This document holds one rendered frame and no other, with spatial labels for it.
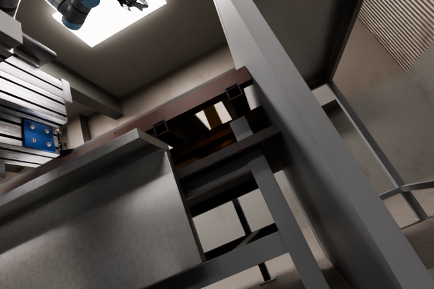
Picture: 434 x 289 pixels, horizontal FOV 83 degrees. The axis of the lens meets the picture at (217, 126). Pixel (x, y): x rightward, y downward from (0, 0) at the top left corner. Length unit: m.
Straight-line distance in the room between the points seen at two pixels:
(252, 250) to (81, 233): 0.55
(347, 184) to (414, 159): 3.59
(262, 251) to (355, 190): 0.46
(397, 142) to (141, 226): 3.59
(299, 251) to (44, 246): 0.81
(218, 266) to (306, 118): 0.57
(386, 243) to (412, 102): 3.84
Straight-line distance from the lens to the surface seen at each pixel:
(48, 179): 0.85
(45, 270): 1.06
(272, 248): 0.84
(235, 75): 0.89
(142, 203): 0.84
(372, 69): 4.33
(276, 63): 0.50
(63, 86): 0.97
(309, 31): 1.40
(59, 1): 1.25
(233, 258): 0.85
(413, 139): 4.08
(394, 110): 4.13
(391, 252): 0.46
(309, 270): 0.84
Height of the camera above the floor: 0.35
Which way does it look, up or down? 22 degrees up
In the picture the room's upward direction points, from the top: 24 degrees counter-clockwise
